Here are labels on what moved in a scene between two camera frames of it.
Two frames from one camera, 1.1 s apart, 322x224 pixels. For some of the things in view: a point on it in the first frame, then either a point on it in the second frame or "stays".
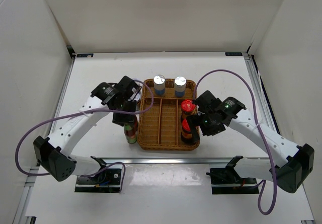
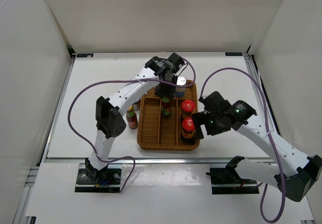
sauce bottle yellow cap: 131,132 → 166,105
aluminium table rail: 181,160 stays
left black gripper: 120,121 → 169,92
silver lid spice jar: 180,84 stays
